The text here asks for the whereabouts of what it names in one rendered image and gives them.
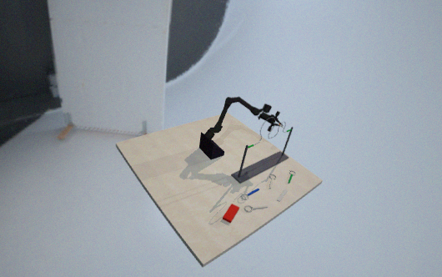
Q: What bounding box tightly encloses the red rectangular block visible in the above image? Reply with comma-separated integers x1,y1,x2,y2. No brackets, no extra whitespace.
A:
223,204,240,223

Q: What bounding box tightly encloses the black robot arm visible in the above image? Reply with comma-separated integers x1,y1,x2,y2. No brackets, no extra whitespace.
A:
204,97,275,140

